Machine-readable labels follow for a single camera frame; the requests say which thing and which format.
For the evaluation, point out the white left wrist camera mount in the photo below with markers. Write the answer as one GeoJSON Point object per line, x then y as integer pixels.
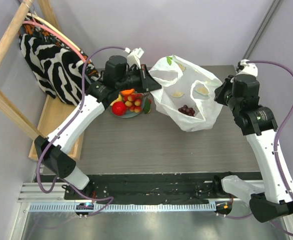
{"type": "Point", "coordinates": [133, 57]}

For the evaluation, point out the aluminium corner frame profile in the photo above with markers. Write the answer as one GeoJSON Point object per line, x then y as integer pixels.
{"type": "Point", "coordinates": [271, 12]}

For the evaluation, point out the orange fruit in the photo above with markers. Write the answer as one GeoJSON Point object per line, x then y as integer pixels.
{"type": "Point", "coordinates": [127, 92]}

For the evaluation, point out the red apple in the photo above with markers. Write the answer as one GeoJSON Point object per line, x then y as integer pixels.
{"type": "Point", "coordinates": [119, 108]}

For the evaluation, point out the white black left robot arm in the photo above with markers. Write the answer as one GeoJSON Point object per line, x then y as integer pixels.
{"type": "Point", "coordinates": [120, 73]}

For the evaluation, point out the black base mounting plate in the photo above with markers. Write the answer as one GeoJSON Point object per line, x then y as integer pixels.
{"type": "Point", "coordinates": [152, 189]}

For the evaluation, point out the dark purple grape bunch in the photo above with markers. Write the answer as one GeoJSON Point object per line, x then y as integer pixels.
{"type": "Point", "coordinates": [189, 111]}

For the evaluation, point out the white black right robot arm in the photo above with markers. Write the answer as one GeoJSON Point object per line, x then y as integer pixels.
{"type": "Point", "coordinates": [257, 123]}

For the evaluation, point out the grey glass plate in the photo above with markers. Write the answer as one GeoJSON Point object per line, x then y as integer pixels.
{"type": "Point", "coordinates": [128, 114]}

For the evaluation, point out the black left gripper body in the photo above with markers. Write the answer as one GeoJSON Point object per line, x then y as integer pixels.
{"type": "Point", "coordinates": [132, 80]}

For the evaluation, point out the red yellow strawberry bunch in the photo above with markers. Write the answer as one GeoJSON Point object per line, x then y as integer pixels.
{"type": "Point", "coordinates": [133, 102]}

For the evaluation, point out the white lemon print plastic bag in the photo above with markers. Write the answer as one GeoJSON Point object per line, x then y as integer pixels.
{"type": "Point", "coordinates": [185, 83]}

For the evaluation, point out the aluminium cable duct rail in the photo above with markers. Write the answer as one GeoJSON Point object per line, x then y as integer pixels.
{"type": "Point", "coordinates": [118, 208]}

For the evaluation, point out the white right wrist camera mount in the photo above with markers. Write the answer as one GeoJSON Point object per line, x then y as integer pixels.
{"type": "Point", "coordinates": [246, 68]}

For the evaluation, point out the pink clothes hanger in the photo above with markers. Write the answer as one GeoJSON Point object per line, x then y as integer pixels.
{"type": "Point", "coordinates": [63, 39]}

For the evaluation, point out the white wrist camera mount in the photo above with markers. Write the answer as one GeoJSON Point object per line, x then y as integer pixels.
{"type": "Point", "coordinates": [246, 68]}
{"type": "Point", "coordinates": [133, 57]}

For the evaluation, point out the wooden clothes rack frame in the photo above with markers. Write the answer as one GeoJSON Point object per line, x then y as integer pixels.
{"type": "Point", "coordinates": [25, 111]}

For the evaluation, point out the zebra pattern black white garment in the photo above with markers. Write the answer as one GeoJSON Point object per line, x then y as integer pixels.
{"type": "Point", "coordinates": [58, 70]}

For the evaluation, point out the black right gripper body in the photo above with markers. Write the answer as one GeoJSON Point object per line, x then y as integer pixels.
{"type": "Point", "coordinates": [220, 92]}

